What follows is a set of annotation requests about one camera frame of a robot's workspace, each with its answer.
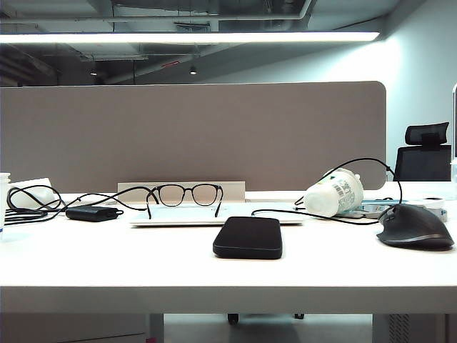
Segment black smartphone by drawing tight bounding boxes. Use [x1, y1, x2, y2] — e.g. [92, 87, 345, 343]
[212, 216, 284, 261]

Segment white drink cup green label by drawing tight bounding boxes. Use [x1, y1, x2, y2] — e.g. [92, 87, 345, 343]
[303, 168, 364, 219]

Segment black charger cable with plug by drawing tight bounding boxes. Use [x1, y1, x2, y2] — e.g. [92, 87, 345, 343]
[251, 157, 404, 225]

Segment brown desk partition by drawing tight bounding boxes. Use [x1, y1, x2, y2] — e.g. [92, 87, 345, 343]
[0, 81, 388, 194]

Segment narrow white desk leg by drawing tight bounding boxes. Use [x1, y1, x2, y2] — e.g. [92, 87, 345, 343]
[148, 313, 165, 343]

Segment wide white desk leg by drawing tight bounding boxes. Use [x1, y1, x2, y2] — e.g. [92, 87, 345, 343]
[371, 313, 447, 343]

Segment black-rimmed eyeglasses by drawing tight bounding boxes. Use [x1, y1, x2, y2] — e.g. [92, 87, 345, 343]
[145, 183, 224, 219]

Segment silver closed laptop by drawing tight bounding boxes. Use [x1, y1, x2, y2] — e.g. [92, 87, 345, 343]
[128, 201, 306, 227]

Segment long ceiling light strip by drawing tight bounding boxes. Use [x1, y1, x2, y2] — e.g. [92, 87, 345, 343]
[0, 31, 381, 46]

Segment black power adapter brick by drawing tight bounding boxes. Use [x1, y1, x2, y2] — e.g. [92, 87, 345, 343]
[65, 205, 125, 223]

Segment white plastic device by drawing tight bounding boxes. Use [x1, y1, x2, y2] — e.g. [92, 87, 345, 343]
[9, 177, 62, 210]

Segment black mesh office chair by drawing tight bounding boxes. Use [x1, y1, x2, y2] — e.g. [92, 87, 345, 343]
[392, 121, 453, 182]

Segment black computer mouse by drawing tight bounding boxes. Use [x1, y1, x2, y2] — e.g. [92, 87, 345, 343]
[376, 204, 456, 252]

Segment clear plastic food container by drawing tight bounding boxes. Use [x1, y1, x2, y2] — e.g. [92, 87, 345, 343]
[448, 159, 457, 201]

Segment white paper cup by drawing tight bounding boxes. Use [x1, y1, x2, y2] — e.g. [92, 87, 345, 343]
[0, 172, 11, 229]

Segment thin black adapter cable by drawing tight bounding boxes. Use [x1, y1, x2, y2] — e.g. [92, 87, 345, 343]
[66, 185, 160, 215]

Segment thick black power cord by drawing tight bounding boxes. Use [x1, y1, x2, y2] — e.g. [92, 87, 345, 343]
[5, 185, 67, 226]

